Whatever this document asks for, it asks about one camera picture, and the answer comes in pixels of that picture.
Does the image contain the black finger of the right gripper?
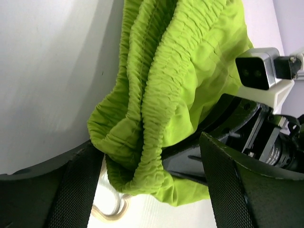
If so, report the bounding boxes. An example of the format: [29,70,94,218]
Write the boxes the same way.
[161,94,259,185]

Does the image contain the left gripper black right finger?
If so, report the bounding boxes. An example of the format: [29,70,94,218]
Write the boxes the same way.
[200,133,304,228]

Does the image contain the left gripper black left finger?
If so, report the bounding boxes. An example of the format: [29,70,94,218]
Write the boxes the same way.
[0,141,104,228]

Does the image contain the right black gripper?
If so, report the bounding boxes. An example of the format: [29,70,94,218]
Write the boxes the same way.
[220,99,304,171]

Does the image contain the lime green shorts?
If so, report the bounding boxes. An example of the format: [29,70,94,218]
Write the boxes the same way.
[87,0,253,206]

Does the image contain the beige drawstring cord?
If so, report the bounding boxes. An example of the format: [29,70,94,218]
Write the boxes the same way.
[91,193,133,221]

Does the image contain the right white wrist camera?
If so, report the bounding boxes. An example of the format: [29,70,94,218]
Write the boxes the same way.
[235,47,304,114]

